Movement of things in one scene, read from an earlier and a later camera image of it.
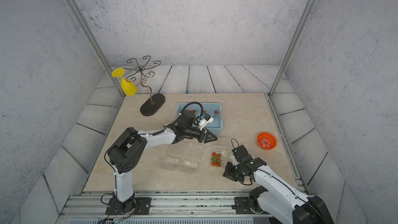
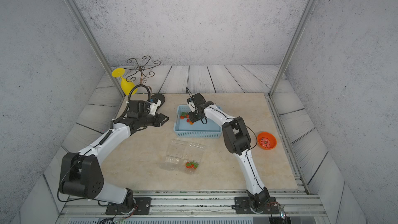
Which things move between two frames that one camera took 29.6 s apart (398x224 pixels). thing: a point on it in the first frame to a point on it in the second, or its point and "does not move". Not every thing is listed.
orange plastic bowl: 266,141 does not move
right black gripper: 228,173 to 192,117
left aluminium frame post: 71,3 does not move
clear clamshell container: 194,154 does not move
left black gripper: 204,132 to 158,119
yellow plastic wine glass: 127,86 does not move
